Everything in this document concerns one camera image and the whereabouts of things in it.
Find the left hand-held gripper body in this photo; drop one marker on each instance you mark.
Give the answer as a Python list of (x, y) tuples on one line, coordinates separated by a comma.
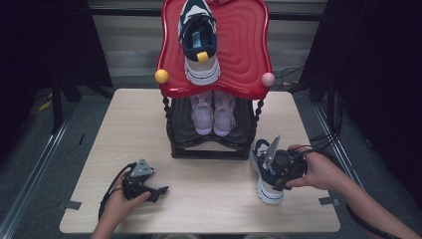
[(142, 169)]

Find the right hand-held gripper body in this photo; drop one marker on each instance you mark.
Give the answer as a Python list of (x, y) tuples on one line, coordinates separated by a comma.
[(285, 164)]

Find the navy and white sneaker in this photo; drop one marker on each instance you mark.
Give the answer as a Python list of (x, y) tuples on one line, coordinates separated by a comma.
[(200, 40), (268, 192)]

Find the purple sandal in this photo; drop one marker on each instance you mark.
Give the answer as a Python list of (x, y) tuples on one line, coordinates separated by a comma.
[(202, 116), (224, 116)]

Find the red and black shoe rack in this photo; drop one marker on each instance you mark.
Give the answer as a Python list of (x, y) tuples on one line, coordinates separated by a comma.
[(245, 49)]

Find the person's right hand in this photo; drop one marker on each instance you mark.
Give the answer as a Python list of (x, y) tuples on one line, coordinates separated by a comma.
[(321, 171)]

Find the person's left hand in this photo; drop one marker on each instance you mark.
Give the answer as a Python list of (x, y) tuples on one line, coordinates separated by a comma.
[(114, 212)]

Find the grey tape strip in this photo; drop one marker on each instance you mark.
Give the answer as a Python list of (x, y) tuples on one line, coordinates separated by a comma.
[(73, 205), (330, 201)]

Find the black tape strip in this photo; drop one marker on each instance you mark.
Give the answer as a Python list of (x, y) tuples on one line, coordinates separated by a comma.
[(81, 139)]

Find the black metal stand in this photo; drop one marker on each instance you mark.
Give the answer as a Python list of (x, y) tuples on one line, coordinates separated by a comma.
[(57, 109)]

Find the yellow tape strip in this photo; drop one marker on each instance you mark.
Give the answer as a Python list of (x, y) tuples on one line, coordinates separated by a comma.
[(45, 105)]

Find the black curtain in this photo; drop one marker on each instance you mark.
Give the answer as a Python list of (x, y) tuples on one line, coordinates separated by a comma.
[(40, 40), (381, 66)]

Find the metal floor rail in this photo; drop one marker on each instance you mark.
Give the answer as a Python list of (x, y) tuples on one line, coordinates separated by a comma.
[(341, 156), (46, 156)]

